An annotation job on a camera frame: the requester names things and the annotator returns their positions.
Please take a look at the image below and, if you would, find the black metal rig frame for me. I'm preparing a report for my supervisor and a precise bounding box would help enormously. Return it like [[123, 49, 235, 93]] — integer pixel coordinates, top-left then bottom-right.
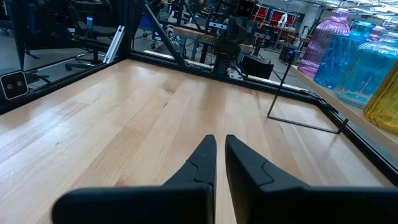
[[0, 0, 398, 184]]

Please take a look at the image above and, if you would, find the small white-rimmed depth camera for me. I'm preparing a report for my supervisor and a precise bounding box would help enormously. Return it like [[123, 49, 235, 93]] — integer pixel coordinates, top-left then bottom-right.
[[0, 70, 29, 101]]

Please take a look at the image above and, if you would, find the round teal glass vase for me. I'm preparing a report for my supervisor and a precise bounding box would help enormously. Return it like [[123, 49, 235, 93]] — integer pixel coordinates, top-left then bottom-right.
[[313, 20, 377, 90]]

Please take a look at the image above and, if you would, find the blue storage bin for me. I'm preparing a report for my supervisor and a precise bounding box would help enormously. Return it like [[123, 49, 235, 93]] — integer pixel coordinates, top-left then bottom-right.
[[138, 15, 154, 31]]

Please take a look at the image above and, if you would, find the round yellow glass vase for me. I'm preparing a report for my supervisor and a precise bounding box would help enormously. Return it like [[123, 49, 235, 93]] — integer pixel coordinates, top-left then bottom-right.
[[363, 60, 398, 135]]

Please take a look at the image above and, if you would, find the silver metal bracket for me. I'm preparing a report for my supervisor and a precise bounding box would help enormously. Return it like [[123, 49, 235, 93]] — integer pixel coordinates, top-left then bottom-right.
[[103, 25, 126, 65]]

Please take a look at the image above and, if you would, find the black office chair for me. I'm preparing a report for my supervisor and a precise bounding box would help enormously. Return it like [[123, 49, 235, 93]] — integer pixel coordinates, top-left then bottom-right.
[[64, 6, 118, 72]]

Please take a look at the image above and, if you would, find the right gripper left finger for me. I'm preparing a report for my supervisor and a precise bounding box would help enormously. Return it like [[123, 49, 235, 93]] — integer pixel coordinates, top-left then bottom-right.
[[51, 134, 218, 224]]

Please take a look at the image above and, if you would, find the wooden workbench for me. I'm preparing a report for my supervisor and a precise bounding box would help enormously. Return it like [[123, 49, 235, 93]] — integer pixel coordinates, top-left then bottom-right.
[[173, 26, 262, 63]]

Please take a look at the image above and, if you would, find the wooden shelf with black legs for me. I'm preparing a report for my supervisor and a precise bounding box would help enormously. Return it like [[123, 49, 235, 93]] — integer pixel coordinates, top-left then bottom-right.
[[266, 49, 398, 156]]

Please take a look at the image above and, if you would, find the clear round glass vase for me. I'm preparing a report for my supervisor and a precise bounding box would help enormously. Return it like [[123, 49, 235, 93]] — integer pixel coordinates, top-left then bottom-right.
[[334, 30, 398, 109]]

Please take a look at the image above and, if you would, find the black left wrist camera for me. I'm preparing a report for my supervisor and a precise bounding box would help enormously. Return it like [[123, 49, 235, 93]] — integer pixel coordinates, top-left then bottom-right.
[[234, 0, 257, 19]]

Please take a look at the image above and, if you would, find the large pink ribbed glass vase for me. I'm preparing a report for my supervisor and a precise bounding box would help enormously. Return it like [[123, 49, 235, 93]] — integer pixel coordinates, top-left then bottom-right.
[[297, 7, 351, 78]]

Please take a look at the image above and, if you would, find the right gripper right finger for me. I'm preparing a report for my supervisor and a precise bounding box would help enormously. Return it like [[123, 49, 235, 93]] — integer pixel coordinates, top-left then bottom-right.
[[224, 134, 398, 224]]

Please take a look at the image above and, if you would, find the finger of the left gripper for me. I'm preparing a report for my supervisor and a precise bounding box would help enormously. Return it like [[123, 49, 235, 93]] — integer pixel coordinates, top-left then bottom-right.
[[241, 24, 253, 44], [231, 24, 243, 44]]

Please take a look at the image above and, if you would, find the black equipment box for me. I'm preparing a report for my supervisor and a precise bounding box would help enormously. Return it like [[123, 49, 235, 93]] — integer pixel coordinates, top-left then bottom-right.
[[239, 54, 275, 80]]

